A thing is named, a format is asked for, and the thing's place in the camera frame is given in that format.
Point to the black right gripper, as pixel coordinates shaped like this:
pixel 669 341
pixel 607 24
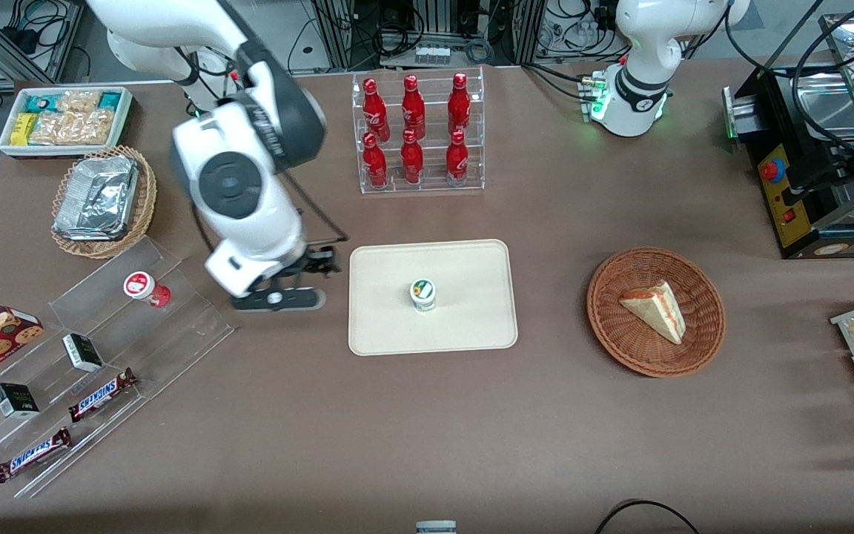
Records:
pixel 317 260

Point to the green lid yogurt cup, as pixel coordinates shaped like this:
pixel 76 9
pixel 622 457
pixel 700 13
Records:
pixel 422 297

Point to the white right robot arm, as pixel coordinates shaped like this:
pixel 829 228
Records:
pixel 249 208

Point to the cream plastic tray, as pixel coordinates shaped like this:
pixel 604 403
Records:
pixel 471 319

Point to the white snack tray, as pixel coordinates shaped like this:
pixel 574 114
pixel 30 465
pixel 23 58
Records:
pixel 4 148

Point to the red cola bottle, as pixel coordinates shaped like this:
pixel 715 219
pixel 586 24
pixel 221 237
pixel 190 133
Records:
pixel 413 111
pixel 457 162
pixel 459 107
pixel 374 111
pixel 412 160
pixel 375 165

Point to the clear acrylic bottle rack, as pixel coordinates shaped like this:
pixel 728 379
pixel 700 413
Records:
pixel 431 185

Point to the clear acrylic stepped stand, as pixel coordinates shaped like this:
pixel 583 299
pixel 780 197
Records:
pixel 175 334

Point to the red lid yogurt cup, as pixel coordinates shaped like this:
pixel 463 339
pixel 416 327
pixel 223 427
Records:
pixel 143 287

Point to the light wicker basket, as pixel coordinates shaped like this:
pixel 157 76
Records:
pixel 145 200

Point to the aluminium foil container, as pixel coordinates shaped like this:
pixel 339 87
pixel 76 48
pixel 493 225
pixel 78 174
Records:
pixel 97 196

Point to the white power strip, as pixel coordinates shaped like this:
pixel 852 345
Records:
pixel 432 54

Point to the small black box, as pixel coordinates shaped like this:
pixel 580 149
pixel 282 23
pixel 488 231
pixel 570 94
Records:
pixel 83 353
pixel 15 400

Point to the brown snickers bar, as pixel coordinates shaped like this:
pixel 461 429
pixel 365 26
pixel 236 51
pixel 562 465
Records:
pixel 101 395
pixel 32 455

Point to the teal snack packet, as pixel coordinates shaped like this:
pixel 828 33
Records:
pixel 43 102
pixel 110 101

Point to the clear cracker bag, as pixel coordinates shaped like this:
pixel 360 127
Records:
pixel 75 127
pixel 78 101

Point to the small grey device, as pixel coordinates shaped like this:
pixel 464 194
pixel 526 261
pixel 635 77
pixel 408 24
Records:
pixel 436 527

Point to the round brown wicker basket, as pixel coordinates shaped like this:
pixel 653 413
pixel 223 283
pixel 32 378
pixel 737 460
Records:
pixel 620 341

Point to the yellow snack packet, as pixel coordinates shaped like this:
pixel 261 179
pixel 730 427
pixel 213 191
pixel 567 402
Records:
pixel 23 129

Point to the triangular sandwich wedge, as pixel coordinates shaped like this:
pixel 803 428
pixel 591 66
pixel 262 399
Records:
pixel 657 311

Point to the black machine with red button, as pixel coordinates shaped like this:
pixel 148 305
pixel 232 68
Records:
pixel 805 200

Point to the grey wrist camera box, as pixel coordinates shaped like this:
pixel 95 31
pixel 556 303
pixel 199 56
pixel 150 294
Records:
pixel 279 300

